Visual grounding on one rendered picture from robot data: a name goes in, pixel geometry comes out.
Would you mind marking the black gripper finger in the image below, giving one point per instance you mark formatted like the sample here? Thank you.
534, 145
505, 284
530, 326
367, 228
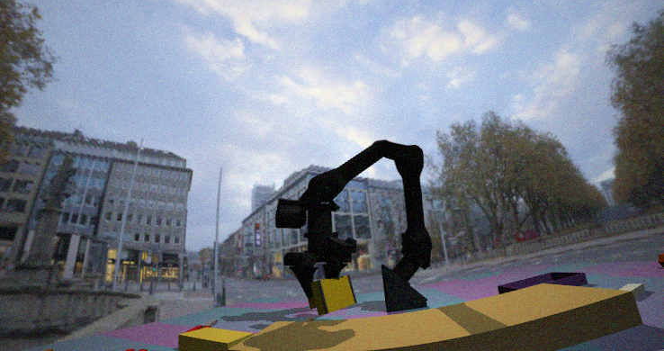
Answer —
332, 271
305, 277

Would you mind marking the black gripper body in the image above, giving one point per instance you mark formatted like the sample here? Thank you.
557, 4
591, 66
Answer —
308, 259

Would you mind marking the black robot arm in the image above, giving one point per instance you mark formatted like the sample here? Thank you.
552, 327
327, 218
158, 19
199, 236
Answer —
317, 200

